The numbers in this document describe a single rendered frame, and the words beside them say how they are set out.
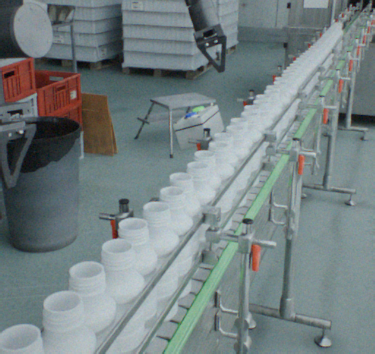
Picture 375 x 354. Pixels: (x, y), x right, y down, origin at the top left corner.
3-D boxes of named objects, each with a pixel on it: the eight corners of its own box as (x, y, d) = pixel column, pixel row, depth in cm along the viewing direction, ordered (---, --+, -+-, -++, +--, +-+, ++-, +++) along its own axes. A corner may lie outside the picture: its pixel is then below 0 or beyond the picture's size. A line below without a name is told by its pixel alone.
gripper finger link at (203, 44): (236, 65, 130) (223, 25, 129) (236, 67, 123) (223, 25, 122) (207, 75, 131) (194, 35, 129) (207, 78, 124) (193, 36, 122)
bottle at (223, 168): (205, 218, 112) (207, 138, 107) (234, 223, 110) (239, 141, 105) (195, 231, 107) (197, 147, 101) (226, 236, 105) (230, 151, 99)
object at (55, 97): (41, 122, 378) (39, 89, 371) (-15, 116, 389) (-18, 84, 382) (83, 102, 433) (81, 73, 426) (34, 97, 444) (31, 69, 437)
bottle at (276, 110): (258, 148, 154) (261, 88, 149) (280, 151, 153) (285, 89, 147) (253, 155, 149) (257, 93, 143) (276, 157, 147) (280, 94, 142)
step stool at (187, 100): (178, 130, 522) (179, 86, 508) (218, 149, 474) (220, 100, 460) (133, 138, 497) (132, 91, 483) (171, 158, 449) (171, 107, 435)
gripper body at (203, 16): (223, 31, 129) (213, -2, 128) (225, 31, 119) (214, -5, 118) (196, 41, 130) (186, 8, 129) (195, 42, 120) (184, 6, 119)
